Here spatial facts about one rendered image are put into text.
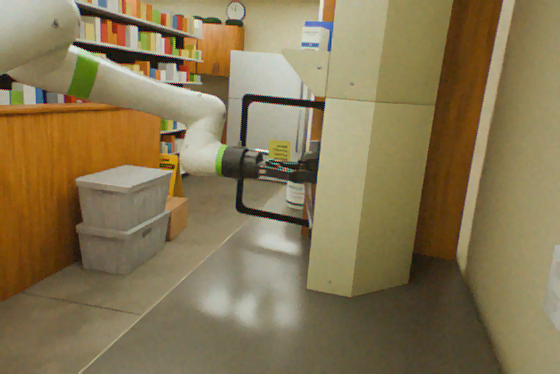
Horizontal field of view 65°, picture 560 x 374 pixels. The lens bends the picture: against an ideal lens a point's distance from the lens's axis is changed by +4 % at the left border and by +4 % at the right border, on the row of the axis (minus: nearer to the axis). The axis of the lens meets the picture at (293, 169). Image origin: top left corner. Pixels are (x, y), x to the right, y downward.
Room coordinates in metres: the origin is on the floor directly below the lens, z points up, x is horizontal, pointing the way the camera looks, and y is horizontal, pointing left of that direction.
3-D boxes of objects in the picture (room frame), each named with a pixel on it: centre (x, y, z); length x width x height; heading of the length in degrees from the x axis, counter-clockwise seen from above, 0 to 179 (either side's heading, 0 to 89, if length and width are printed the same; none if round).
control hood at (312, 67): (1.15, -0.03, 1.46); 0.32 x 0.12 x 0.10; 168
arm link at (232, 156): (1.18, 0.16, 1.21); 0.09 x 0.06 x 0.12; 169
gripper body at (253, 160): (1.17, 0.09, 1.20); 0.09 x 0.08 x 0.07; 79
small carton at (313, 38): (1.10, -0.02, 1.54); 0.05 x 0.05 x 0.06; 62
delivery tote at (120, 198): (3.10, 1.22, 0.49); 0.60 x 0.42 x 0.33; 168
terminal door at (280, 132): (1.34, 0.04, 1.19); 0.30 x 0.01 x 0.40; 71
